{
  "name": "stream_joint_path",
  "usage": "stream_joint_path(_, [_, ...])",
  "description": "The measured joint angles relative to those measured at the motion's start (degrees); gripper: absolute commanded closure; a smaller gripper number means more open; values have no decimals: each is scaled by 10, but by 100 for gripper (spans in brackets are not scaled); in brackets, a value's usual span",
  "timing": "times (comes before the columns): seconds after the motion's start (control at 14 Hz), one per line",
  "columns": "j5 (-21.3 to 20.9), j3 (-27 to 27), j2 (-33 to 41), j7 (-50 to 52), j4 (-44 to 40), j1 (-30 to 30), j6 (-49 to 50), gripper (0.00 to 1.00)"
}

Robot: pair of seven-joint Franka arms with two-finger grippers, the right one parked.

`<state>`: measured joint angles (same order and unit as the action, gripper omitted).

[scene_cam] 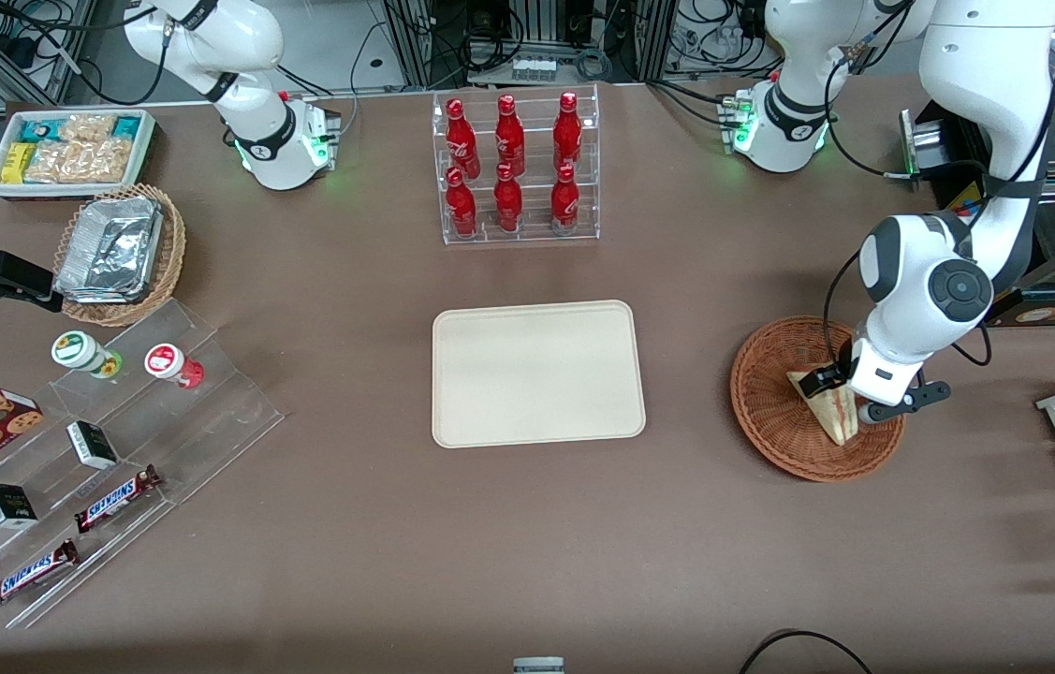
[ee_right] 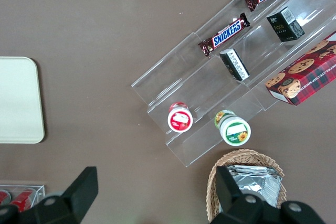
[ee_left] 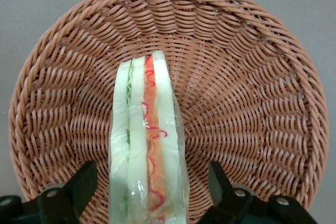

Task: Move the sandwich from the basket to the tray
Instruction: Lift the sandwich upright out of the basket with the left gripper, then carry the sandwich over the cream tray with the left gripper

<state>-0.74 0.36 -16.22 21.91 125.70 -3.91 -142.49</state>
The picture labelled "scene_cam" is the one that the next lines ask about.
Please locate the triangle sandwich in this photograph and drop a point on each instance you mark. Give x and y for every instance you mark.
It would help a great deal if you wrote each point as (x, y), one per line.
(831, 418)

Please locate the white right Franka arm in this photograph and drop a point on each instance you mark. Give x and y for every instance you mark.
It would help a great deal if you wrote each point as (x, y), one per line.
(246, 56)

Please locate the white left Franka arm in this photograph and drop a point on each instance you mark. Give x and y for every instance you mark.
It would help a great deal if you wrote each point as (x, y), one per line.
(976, 94)

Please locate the round brown wicker basket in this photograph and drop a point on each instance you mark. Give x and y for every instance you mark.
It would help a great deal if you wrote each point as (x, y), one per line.
(770, 421)

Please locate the aluminium foil tray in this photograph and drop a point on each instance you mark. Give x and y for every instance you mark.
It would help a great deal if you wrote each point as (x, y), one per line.
(110, 248)

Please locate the light oval wicker basket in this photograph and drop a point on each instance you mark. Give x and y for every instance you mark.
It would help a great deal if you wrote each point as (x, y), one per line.
(169, 253)

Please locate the cream rectangular tray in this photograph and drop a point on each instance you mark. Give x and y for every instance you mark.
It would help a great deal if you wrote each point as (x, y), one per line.
(490, 374)

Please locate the green lid white cup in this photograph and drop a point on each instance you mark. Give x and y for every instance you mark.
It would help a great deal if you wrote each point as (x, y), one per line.
(78, 351)

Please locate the yellow snack packet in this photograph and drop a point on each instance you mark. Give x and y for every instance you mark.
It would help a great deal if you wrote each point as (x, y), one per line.
(18, 163)

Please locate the clear bag of fried snacks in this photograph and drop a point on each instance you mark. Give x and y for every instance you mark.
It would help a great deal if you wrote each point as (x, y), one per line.
(87, 128)
(106, 159)
(54, 163)

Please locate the teal snack packet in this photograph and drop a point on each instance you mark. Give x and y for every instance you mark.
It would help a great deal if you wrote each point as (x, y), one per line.
(128, 126)
(40, 131)

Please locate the red lid white cup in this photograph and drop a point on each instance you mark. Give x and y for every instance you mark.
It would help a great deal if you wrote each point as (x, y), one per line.
(167, 362)

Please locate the small black box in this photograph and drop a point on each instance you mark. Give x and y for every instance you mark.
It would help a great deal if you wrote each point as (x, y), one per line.
(93, 445)
(7, 505)

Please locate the black hot food display case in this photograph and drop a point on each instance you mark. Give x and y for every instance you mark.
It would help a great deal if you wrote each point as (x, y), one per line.
(930, 154)

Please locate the brown Snickers bar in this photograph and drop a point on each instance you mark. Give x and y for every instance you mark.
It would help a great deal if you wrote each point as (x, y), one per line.
(115, 499)
(29, 574)

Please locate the clear acrylic stepped stand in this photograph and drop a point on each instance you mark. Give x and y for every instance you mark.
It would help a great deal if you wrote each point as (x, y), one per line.
(227, 412)

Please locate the red cola bottle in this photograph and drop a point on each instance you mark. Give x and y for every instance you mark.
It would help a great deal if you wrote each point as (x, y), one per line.
(508, 201)
(461, 140)
(567, 131)
(461, 206)
(564, 201)
(510, 136)

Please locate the clear acrylic bottle rack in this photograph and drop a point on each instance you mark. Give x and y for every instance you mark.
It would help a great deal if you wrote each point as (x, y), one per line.
(532, 236)

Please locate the small grey device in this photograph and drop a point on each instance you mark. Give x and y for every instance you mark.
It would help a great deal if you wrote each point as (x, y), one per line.
(538, 666)

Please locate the white power strip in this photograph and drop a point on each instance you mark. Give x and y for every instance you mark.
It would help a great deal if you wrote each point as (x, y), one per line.
(534, 69)

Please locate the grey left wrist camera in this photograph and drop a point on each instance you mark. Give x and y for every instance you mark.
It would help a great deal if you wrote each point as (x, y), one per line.
(901, 402)

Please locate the aluminium frame rack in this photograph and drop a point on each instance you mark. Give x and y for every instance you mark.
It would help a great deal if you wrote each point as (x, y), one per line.
(21, 56)

